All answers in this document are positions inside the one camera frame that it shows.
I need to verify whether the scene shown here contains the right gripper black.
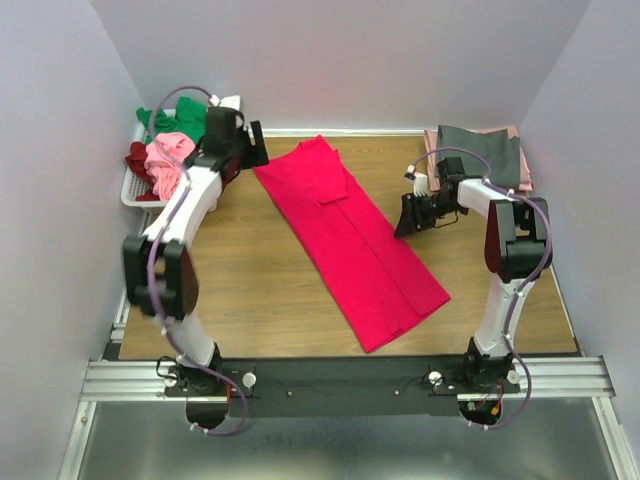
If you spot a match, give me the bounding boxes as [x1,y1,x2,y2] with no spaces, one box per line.
[392,192,462,239]

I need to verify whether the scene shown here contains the crimson red t shirt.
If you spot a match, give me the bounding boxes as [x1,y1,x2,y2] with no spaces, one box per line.
[254,136,451,353]

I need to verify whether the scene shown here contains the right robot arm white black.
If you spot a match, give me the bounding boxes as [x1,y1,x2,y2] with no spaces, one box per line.
[394,157,552,392]

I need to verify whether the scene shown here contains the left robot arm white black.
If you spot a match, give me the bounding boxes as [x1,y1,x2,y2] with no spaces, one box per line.
[122,105,269,395]

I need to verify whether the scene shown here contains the green t shirt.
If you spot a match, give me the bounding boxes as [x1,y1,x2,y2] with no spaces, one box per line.
[154,96,207,144]

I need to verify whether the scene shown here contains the light pink t shirt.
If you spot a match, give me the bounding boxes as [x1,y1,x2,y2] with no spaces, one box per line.
[144,132,195,201]

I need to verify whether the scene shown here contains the folded grey t shirt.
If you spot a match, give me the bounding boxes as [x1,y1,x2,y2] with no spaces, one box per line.
[437,125,524,189]

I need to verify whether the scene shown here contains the dark red t shirt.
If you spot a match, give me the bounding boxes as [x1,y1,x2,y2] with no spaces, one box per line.
[125,142,156,201]

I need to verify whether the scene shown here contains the white plastic laundry basket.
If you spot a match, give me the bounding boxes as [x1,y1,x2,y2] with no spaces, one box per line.
[121,108,175,209]

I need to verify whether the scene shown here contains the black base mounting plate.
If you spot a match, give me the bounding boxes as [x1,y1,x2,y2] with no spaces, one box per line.
[159,354,524,428]

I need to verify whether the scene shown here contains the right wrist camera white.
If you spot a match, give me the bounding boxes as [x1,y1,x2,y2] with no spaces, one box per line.
[404,170,429,197]

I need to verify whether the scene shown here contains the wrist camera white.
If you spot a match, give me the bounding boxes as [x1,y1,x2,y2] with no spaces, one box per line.
[404,170,429,197]
[208,95,242,111]

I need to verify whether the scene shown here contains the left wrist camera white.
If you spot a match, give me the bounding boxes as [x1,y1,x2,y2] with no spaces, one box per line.
[208,95,242,111]

